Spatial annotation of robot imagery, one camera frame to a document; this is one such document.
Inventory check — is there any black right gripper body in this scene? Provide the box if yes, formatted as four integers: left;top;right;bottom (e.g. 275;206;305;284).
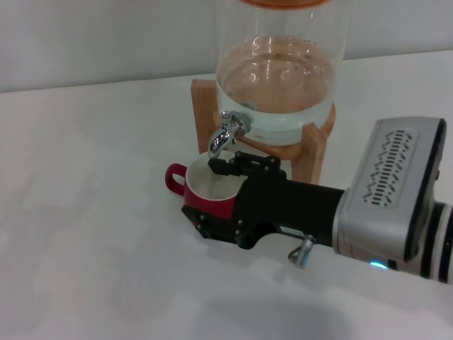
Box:
231;174;346;249

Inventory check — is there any red ceramic cup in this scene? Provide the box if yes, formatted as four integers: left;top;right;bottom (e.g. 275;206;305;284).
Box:
164;152;248;231

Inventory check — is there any silver gripper clamp bolt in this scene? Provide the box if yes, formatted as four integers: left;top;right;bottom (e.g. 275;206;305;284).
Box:
289;233;316;269

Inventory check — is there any chrome faucet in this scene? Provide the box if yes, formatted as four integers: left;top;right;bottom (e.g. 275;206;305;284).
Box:
207;110;254;159

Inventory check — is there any wooden dispenser stand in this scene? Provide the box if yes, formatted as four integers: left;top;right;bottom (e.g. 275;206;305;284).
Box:
190;78;337;185

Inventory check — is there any glass water dispenser jar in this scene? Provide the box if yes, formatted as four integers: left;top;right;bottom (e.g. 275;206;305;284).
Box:
214;0;346;147

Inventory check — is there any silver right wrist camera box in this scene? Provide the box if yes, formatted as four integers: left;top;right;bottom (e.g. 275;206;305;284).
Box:
341;118;447;263

